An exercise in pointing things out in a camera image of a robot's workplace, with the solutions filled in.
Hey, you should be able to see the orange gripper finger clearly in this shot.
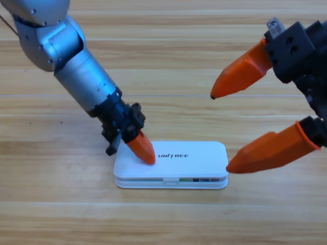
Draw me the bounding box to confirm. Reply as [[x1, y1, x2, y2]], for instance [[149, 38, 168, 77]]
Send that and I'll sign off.
[[211, 21, 316, 100], [226, 116, 327, 175], [125, 103, 156, 164]]

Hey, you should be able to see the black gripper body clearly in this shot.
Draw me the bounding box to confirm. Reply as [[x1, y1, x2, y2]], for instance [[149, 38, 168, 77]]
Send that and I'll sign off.
[[266, 16, 327, 120], [98, 96, 133, 156]]

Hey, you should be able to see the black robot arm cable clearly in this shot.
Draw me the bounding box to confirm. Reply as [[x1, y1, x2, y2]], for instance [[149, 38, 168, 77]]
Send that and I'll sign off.
[[0, 14, 19, 38]]

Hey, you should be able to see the white Unitree pencil case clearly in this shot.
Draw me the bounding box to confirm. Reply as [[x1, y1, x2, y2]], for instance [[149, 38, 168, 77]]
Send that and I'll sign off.
[[113, 141, 229, 190]]

